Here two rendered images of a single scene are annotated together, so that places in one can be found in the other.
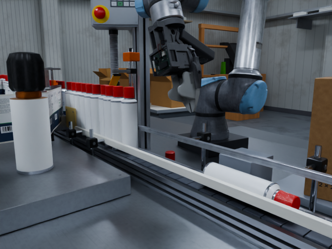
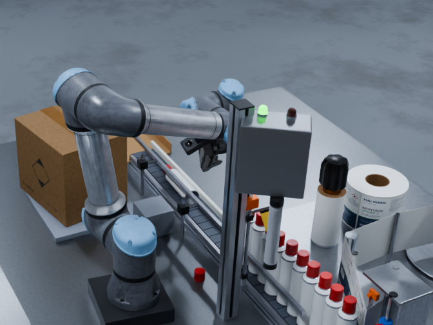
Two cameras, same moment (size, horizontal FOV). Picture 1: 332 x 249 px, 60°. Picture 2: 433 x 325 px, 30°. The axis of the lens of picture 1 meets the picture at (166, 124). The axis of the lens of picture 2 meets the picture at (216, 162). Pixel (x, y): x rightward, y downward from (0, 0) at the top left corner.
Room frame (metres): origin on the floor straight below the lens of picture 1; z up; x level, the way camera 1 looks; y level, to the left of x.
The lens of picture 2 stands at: (2.84, 0.28, 2.37)
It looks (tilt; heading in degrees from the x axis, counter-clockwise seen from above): 30 degrees down; 188
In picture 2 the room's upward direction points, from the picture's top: 3 degrees clockwise
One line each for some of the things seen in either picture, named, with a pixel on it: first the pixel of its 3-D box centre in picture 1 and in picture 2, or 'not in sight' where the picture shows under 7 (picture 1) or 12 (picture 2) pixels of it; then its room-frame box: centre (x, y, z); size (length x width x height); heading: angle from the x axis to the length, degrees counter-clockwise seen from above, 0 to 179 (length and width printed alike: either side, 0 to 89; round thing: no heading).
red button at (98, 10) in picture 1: (100, 13); not in sight; (1.03, 0.22, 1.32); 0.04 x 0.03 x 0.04; 94
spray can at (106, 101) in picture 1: (111, 115); (269, 251); (0.97, 0.19, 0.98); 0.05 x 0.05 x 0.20
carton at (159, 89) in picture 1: (171, 86); not in sight; (2.92, -0.06, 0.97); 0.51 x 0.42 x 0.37; 127
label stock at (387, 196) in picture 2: not in sight; (374, 198); (0.56, 0.49, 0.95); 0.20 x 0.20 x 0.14
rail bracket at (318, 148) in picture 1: (310, 188); (147, 173); (0.52, -0.28, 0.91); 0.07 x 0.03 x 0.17; 129
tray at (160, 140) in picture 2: not in sight; (124, 137); (0.19, -0.45, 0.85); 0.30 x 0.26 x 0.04; 39
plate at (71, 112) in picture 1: (70, 118); not in sight; (1.17, 0.39, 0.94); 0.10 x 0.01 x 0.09; 39
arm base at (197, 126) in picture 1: (209, 123); (134, 279); (1.11, -0.17, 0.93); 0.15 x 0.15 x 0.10
